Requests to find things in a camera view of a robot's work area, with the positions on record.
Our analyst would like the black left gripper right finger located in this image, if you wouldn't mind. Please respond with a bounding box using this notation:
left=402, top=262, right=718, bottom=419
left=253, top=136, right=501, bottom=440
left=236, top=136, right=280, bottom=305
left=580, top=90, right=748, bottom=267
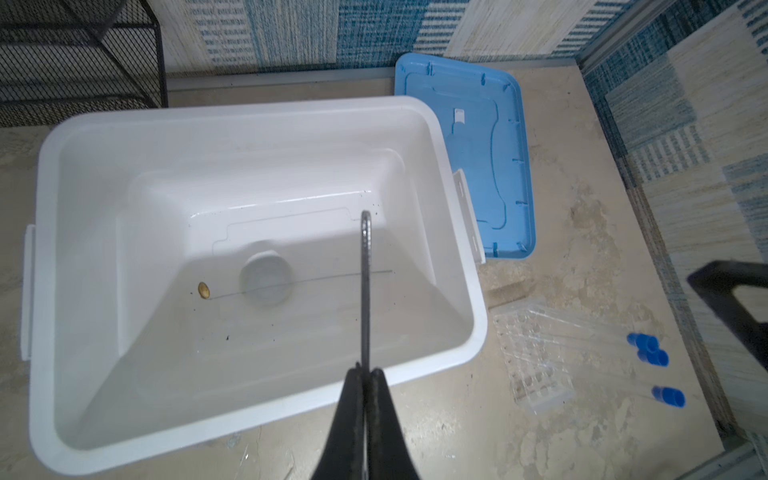
left=367, top=368, right=420, bottom=479

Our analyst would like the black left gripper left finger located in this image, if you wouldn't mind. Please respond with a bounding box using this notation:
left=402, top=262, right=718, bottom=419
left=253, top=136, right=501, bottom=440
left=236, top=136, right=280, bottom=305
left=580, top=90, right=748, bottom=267
left=311, top=365, right=365, bottom=480

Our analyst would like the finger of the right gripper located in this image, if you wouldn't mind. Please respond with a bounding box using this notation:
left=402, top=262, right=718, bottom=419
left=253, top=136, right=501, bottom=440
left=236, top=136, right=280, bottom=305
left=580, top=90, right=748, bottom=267
left=687, top=260, right=767, bottom=369

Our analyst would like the blue capped test tube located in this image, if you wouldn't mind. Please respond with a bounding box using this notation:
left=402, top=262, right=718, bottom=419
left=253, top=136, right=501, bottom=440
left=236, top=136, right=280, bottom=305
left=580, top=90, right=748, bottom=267
left=539, top=332, right=670, bottom=368
left=564, top=368, right=687, bottom=408
left=531, top=307, right=661, bottom=353

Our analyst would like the white plastic storage bin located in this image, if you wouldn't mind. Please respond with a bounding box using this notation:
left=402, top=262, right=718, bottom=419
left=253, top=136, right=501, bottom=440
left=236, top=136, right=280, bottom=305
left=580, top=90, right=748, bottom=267
left=22, top=96, right=488, bottom=475

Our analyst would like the clear plastic tube rack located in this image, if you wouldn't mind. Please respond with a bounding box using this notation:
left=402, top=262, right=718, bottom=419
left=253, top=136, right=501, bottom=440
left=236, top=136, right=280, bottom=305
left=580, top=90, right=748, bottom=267
left=489, top=301, right=575, bottom=415

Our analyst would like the blue plastic bin lid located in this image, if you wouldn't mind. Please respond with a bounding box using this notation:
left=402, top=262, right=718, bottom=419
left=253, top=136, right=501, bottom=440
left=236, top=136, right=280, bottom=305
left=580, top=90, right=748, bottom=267
left=394, top=53, right=536, bottom=260

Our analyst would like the black wire shelf rack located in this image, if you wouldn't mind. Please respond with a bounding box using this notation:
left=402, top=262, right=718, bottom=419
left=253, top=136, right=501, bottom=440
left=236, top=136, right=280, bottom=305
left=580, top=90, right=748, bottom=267
left=1, top=1, right=168, bottom=128

